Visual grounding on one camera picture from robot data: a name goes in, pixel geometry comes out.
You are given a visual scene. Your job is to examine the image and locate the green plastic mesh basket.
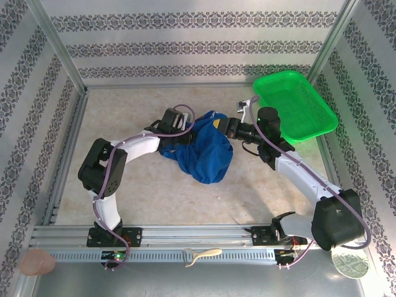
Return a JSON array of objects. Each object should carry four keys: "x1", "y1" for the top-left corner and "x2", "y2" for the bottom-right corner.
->
[{"x1": 252, "y1": 70, "x2": 339, "y2": 145}]

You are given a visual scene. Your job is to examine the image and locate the blue t-shirt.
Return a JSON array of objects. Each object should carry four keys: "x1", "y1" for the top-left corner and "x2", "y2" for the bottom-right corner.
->
[{"x1": 157, "y1": 110, "x2": 235, "y2": 185}]

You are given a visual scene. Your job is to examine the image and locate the cream plastic hook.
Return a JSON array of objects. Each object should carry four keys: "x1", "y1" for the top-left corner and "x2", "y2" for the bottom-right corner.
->
[{"x1": 182, "y1": 247, "x2": 223, "y2": 269}]

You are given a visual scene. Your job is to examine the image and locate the small black controller board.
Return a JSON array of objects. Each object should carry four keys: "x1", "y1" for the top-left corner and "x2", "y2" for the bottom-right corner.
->
[
  {"x1": 274, "y1": 247, "x2": 301, "y2": 267},
  {"x1": 101, "y1": 250, "x2": 128, "y2": 264}
]

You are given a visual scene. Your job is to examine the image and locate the round green patterned disc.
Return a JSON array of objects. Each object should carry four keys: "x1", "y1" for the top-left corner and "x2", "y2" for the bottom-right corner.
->
[{"x1": 331, "y1": 247, "x2": 371, "y2": 280}]

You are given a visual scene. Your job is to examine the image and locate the pink translucent cup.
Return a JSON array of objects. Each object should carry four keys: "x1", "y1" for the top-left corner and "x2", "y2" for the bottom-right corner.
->
[{"x1": 20, "y1": 249, "x2": 57, "y2": 276}]

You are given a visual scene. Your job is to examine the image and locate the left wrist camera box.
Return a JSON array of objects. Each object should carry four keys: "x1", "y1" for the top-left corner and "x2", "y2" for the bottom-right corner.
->
[{"x1": 162, "y1": 108, "x2": 190, "y2": 131}]

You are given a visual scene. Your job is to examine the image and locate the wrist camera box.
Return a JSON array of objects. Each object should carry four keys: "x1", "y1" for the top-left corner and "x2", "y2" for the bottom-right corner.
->
[
  {"x1": 236, "y1": 99, "x2": 252, "y2": 123},
  {"x1": 162, "y1": 108, "x2": 190, "y2": 131}
]

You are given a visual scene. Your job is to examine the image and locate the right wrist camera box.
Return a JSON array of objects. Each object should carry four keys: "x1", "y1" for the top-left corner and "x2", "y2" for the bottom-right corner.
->
[{"x1": 236, "y1": 99, "x2": 252, "y2": 123}]

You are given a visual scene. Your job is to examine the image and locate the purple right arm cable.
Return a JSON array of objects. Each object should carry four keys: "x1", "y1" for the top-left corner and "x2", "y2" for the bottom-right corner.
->
[{"x1": 249, "y1": 94, "x2": 372, "y2": 270}]

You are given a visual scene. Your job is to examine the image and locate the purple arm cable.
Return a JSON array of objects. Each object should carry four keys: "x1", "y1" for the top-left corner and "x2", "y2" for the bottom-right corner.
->
[
  {"x1": 249, "y1": 94, "x2": 372, "y2": 270},
  {"x1": 92, "y1": 103, "x2": 196, "y2": 270}
]

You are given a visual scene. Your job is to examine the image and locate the aluminium table side rail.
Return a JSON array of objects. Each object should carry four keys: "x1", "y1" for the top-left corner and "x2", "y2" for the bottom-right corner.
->
[
  {"x1": 41, "y1": 88, "x2": 90, "y2": 226},
  {"x1": 318, "y1": 132, "x2": 355, "y2": 225}
]

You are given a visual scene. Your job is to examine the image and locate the long aluminium table edge rail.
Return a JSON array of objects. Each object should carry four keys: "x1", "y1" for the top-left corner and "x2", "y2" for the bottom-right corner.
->
[{"x1": 85, "y1": 80, "x2": 307, "y2": 90}]

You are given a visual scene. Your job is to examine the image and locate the aluminium frame post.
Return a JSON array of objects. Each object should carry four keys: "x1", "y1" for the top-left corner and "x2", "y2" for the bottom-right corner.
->
[
  {"x1": 303, "y1": 0, "x2": 364, "y2": 92},
  {"x1": 26, "y1": 0, "x2": 90, "y2": 93}
]

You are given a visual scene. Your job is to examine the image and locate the aluminium mounting rail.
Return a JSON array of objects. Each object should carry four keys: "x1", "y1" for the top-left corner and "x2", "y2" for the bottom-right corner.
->
[{"x1": 29, "y1": 223, "x2": 368, "y2": 252}]

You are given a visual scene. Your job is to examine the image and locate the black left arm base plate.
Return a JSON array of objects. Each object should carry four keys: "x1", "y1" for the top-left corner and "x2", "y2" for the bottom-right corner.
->
[{"x1": 86, "y1": 227, "x2": 143, "y2": 248}]

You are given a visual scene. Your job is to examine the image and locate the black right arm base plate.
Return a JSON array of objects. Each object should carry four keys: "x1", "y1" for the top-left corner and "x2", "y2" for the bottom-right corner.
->
[{"x1": 246, "y1": 225, "x2": 309, "y2": 247}]

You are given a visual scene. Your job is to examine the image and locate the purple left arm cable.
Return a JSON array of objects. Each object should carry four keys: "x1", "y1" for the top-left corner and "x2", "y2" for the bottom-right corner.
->
[{"x1": 92, "y1": 103, "x2": 196, "y2": 270}]

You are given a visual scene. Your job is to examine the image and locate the slotted grey cable duct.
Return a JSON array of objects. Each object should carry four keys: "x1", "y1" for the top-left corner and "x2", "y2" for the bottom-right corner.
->
[{"x1": 49, "y1": 249, "x2": 279, "y2": 264}]

